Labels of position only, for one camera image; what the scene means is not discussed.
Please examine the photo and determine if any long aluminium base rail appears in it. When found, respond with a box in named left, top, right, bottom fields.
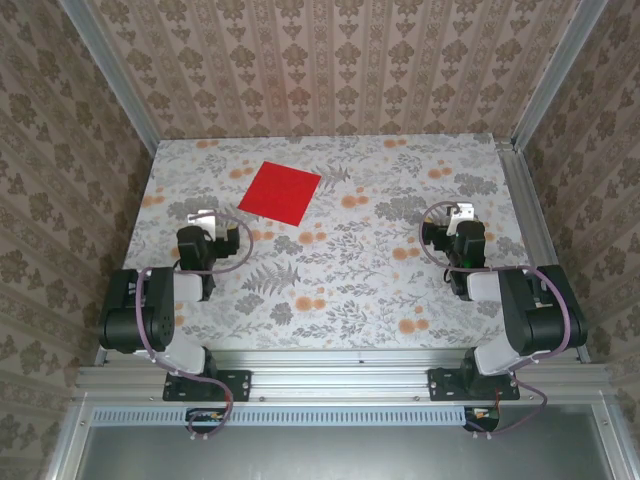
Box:
left=74, top=348, right=612, bottom=402

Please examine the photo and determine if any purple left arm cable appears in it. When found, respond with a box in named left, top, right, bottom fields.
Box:
left=135, top=211, right=255, bottom=444

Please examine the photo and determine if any grey metal panel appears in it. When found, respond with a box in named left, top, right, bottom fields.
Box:
left=74, top=423, right=615, bottom=480

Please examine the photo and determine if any red paper sheet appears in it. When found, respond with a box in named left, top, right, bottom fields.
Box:
left=236, top=160, right=323, bottom=228

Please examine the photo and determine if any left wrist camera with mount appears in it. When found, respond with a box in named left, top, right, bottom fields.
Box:
left=186, top=210, right=220, bottom=237

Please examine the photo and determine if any black connector board with wires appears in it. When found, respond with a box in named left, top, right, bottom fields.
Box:
left=185, top=407, right=227, bottom=434
left=463, top=405, right=502, bottom=432

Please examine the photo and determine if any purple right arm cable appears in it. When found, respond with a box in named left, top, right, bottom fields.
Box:
left=420, top=200, right=574, bottom=441

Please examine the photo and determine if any grey slotted cable duct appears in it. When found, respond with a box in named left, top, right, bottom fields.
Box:
left=92, top=405, right=469, bottom=427

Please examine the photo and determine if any aluminium upright post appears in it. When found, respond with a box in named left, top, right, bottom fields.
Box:
left=510, top=0, right=609, bottom=151
left=57, top=0, right=164, bottom=157

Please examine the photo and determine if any aluminium side rail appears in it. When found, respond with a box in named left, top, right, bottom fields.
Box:
left=494, top=139, right=592, bottom=365

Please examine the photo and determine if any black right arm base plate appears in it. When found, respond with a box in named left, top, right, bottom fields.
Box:
left=428, top=367, right=521, bottom=402

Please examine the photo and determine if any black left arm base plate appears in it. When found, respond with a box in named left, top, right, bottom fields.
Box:
left=163, top=368, right=252, bottom=403

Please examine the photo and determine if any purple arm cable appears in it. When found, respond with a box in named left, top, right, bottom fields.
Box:
left=420, top=200, right=574, bottom=441
left=135, top=211, right=255, bottom=444

